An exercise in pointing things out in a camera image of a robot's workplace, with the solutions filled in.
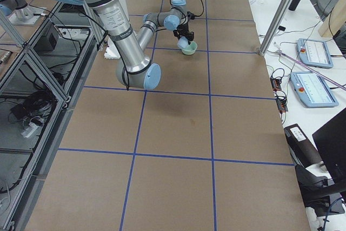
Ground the lower blue teach pendant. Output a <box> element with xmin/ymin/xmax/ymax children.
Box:
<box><xmin>290</xmin><ymin>71</ymin><xmax>339</xmax><ymax>108</ymax></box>

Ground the black box with label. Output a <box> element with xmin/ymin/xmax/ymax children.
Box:
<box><xmin>284</xmin><ymin>124</ymin><xmax>322</xmax><ymax>168</ymax></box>

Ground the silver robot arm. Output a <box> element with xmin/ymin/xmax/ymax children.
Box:
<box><xmin>56</xmin><ymin>0</ymin><xmax>196</xmax><ymax>90</ymax></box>

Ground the light blue cup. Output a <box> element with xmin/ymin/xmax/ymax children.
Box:
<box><xmin>177</xmin><ymin>36</ymin><xmax>189</xmax><ymax>50</ymax></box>

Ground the neighbouring grey robot arm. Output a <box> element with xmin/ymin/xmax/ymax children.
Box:
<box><xmin>1</xmin><ymin>0</ymin><xmax>40</xmax><ymax>26</ymax></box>

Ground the black monitor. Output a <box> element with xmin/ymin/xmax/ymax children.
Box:
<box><xmin>312</xmin><ymin>109</ymin><xmax>345</xmax><ymax>183</ymax></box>

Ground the blue teach pendant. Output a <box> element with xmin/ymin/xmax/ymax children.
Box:
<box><xmin>290</xmin><ymin>71</ymin><xmax>339</xmax><ymax>108</ymax></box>
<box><xmin>297</xmin><ymin>38</ymin><xmax>334</xmax><ymax>69</ymax></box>

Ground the aluminium frame post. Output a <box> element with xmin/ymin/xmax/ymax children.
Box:
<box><xmin>258</xmin><ymin>0</ymin><xmax>292</xmax><ymax>56</ymax></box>

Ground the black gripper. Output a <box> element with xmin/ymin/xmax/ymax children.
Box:
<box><xmin>173</xmin><ymin>22</ymin><xmax>194</xmax><ymax>42</ymax></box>

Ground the light green bowl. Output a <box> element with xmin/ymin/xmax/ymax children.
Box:
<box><xmin>182</xmin><ymin>41</ymin><xmax>198</xmax><ymax>55</ymax></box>

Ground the upper blue teach pendant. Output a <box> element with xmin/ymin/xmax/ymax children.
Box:
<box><xmin>297</xmin><ymin>38</ymin><xmax>334</xmax><ymax>69</ymax></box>

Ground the white power strip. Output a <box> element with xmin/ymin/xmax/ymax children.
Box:
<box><xmin>21</xmin><ymin>122</ymin><xmax>38</xmax><ymax>138</ymax></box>

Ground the reacher grabber stick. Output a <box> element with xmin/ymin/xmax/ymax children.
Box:
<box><xmin>274</xmin><ymin>42</ymin><xmax>345</xmax><ymax>90</ymax></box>

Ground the orange circuit board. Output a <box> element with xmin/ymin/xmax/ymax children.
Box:
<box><xmin>270</xmin><ymin>77</ymin><xmax>282</xmax><ymax>91</ymax></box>

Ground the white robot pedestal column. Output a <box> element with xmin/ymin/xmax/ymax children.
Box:
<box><xmin>104</xmin><ymin>38</ymin><xmax>120</xmax><ymax>60</ymax></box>

